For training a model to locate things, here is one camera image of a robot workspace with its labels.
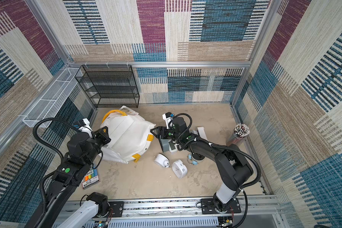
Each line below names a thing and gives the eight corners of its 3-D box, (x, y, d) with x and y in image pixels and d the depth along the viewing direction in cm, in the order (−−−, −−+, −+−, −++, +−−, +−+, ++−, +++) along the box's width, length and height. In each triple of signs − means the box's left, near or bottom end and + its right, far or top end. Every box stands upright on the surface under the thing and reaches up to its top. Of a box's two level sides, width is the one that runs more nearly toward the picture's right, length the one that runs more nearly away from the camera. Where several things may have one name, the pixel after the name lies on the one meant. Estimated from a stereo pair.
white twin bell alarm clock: (153, 161, 91) (152, 157, 86) (159, 155, 94) (158, 150, 88) (165, 171, 87) (165, 167, 82) (171, 165, 90) (171, 160, 84)
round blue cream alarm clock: (193, 168, 88) (193, 166, 86) (185, 158, 92) (185, 156, 89) (197, 164, 89) (197, 162, 87) (189, 155, 93) (189, 153, 91)
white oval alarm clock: (180, 180, 84) (180, 175, 77) (171, 168, 88) (171, 163, 81) (187, 174, 86) (188, 169, 79) (178, 163, 90) (178, 157, 83)
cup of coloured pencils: (228, 150, 97) (238, 134, 81) (225, 140, 101) (234, 123, 86) (239, 150, 96) (251, 134, 81) (236, 140, 101) (247, 123, 86)
